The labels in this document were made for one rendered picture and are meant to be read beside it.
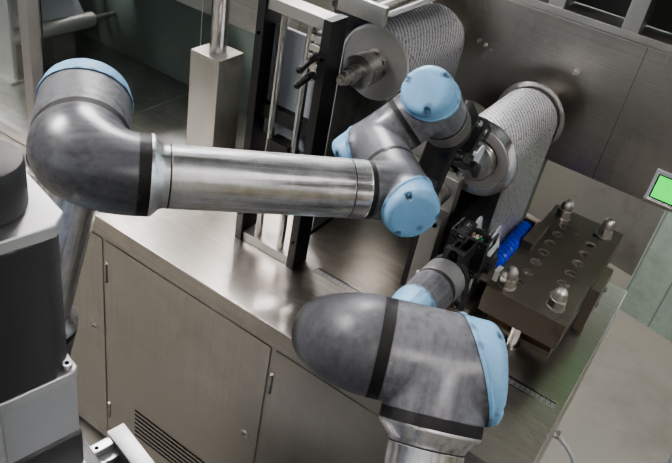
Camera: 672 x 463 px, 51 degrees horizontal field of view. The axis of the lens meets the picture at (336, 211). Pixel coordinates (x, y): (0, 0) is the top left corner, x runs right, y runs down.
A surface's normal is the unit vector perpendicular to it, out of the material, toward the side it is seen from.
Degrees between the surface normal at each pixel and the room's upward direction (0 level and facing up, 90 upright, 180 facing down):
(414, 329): 18
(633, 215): 90
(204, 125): 90
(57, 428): 90
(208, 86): 90
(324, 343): 67
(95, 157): 49
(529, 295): 0
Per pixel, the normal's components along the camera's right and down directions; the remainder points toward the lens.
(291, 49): -0.56, 0.39
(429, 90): -0.32, -0.22
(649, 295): -0.72, 0.29
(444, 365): 0.01, -0.22
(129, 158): 0.26, -0.28
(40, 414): 0.67, 0.50
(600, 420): 0.16, -0.82
